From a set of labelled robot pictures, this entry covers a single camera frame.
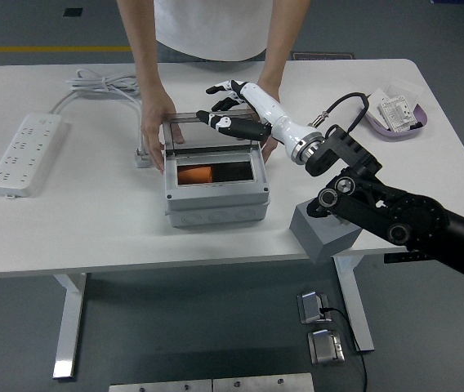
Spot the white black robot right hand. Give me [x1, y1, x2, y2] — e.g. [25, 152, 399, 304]
[195, 79, 322, 155]

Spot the orange cylindrical battery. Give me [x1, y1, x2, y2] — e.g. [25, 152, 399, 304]
[176, 165, 213, 185]

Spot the printed label socket package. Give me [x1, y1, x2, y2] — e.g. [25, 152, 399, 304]
[377, 96, 417, 134]

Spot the purple shallow tray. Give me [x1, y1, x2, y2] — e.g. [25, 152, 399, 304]
[364, 101, 429, 142]

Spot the white power strip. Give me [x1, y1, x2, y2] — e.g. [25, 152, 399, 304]
[0, 113, 69, 200]

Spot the white power cord with plug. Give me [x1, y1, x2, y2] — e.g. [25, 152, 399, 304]
[47, 69, 152, 169]

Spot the silver floor socket box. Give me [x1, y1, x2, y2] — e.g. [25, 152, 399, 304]
[296, 289, 331, 326]
[306, 328, 346, 366]

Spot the white table leg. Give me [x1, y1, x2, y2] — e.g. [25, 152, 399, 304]
[51, 272, 88, 380]
[332, 252, 376, 353]

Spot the person's left hand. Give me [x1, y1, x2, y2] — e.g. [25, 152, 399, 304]
[256, 79, 285, 163]

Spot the dark floor sign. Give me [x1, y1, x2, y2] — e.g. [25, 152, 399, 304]
[292, 51, 355, 62]

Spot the grey cube battery holder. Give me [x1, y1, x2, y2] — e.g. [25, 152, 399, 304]
[288, 198, 364, 265]

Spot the person's right hand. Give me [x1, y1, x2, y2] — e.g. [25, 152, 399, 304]
[139, 87, 185, 172]

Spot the white square socket panel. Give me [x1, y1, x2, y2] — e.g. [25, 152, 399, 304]
[385, 76, 420, 105]
[365, 90, 390, 119]

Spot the transparent hinged box lid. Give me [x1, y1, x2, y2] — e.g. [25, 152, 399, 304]
[161, 110, 262, 155]

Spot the grey metal plate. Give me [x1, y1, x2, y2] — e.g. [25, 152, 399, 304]
[108, 379, 213, 392]
[212, 372, 315, 392]

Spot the grey plastic junction box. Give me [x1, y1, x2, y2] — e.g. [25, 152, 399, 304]
[162, 140, 272, 229]

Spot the yellow floor tape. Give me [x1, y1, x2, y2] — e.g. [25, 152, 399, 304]
[0, 45, 133, 53]

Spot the black floor cable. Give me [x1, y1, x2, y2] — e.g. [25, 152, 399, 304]
[319, 305, 368, 392]

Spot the person's torso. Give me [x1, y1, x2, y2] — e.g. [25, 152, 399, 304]
[153, 0, 274, 64]

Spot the black table control panel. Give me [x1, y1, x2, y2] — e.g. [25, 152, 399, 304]
[383, 251, 435, 265]

